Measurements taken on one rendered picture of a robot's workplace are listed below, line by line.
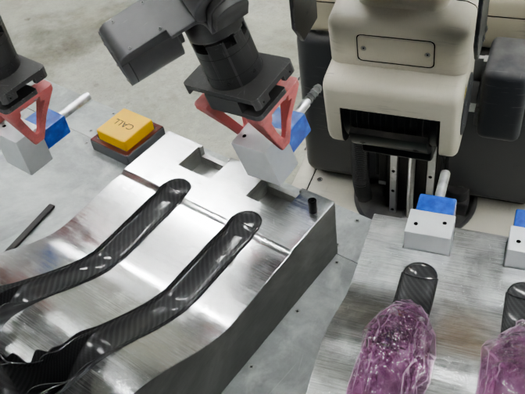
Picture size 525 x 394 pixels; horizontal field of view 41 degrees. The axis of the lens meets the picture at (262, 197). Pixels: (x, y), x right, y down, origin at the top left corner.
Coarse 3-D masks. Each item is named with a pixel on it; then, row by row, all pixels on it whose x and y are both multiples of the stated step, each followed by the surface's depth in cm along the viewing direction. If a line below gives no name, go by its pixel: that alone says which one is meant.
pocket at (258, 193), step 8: (256, 184) 83; (264, 184) 85; (272, 184) 85; (248, 192) 82; (256, 192) 84; (264, 192) 85; (272, 192) 85; (280, 192) 84; (288, 192) 84; (256, 200) 84; (264, 200) 85; (272, 200) 85; (280, 200) 85; (288, 200) 84; (280, 208) 84
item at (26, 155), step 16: (80, 96) 91; (48, 112) 88; (64, 112) 90; (0, 128) 85; (32, 128) 84; (48, 128) 86; (64, 128) 88; (0, 144) 86; (16, 144) 83; (32, 144) 85; (48, 144) 87; (16, 160) 86; (32, 160) 86; (48, 160) 88
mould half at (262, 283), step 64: (128, 192) 85; (192, 192) 83; (0, 256) 76; (64, 256) 78; (128, 256) 78; (192, 256) 77; (256, 256) 76; (320, 256) 82; (64, 320) 67; (192, 320) 71; (256, 320) 74; (128, 384) 61; (192, 384) 68
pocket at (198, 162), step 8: (192, 152) 89; (200, 152) 90; (184, 160) 88; (192, 160) 89; (200, 160) 91; (208, 160) 90; (216, 160) 89; (192, 168) 90; (200, 168) 90; (208, 168) 90; (216, 168) 90; (208, 176) 89
